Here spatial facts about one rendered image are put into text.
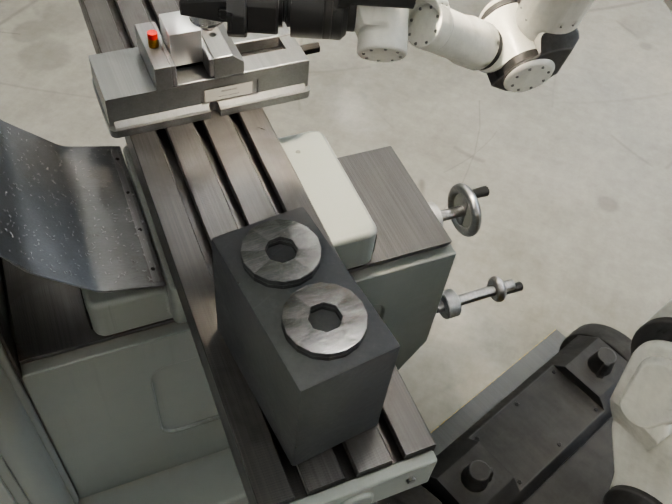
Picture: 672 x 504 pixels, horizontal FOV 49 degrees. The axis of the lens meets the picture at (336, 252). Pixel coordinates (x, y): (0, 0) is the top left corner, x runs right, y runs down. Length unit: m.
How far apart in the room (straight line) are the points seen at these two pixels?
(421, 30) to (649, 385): 0.55
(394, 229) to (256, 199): 0.35
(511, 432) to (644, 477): 0.27
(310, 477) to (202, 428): 0.72
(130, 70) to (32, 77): 1.72
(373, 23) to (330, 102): 1.84
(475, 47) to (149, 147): 0.53
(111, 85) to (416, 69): 1.93
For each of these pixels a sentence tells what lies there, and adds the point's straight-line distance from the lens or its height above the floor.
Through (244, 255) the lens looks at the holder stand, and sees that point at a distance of 0.81.
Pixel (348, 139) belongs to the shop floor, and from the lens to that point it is 2.65.
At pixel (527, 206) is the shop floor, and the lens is 2.58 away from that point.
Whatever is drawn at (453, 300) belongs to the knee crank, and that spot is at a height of 0.55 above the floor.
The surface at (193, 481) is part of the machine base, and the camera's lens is 1.70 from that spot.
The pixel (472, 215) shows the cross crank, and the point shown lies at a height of 0.67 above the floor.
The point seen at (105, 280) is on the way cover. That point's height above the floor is 0.89.
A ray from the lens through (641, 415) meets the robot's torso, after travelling 1.05.
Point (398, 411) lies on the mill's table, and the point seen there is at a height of 0.94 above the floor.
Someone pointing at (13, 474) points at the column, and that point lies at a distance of 1.42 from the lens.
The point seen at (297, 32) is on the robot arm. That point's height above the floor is 1.22.
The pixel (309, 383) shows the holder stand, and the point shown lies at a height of 1.13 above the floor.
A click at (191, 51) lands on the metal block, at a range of 1.24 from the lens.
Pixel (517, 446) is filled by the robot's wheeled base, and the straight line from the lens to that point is 1.37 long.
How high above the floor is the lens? 1.77
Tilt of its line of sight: 51 degrees down
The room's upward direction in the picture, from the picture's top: 8 degrees clockwise
